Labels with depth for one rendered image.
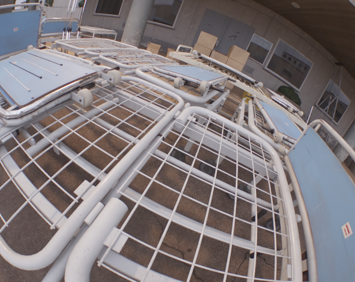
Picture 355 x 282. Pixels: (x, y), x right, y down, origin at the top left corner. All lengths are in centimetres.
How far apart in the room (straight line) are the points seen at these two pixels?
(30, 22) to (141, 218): 167
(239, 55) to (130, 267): 379
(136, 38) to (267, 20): 453
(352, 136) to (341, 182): 572
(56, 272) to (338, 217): 66
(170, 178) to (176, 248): 46
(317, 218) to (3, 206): 135
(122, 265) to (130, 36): 476
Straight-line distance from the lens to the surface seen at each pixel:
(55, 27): 302
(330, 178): 62
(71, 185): 95
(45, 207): 39
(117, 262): 33
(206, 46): 374
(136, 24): 479
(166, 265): 82
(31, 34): 163
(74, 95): 58
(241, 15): 640
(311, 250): 58
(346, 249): 52
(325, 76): 742
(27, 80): 69
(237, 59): 379
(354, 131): 630
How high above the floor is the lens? 78
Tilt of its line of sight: 35 degrees down
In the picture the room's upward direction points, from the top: 24 degrees clockwise
